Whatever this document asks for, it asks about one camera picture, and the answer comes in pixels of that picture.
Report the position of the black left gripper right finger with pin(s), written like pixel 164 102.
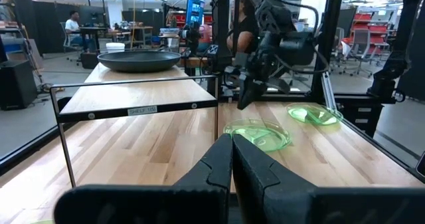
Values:
pixel 299 207

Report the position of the white bucket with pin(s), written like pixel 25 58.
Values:
pixel 115 47

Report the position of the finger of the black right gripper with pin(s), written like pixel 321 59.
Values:
pixel 247 92
pixel 279 85

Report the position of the large black cabinet box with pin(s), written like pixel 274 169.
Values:
pixel 16 84

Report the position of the person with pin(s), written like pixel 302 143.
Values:
pixel 73 26
pixel 245 39

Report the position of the monitor with blue screen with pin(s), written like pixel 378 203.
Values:
pixel 195 9

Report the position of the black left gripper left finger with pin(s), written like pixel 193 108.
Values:
pixel 149 207

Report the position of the black box with white label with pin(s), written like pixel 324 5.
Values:
pixel 360 117

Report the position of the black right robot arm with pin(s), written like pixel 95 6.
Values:
pixel 219 24

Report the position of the red storage bin rack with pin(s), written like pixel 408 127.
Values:
pixel 368 26

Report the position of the small black box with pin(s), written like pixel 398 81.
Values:
pixel 89 60

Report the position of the black camera on stand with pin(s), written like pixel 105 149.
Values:
pixel 190 35

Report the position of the grey office chair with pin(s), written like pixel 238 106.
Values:
pixel 360 48

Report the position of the wooden shelf with black frame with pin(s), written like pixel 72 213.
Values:
pixel 139 94

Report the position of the clear plastic container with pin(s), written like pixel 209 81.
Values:
pixel 169 38

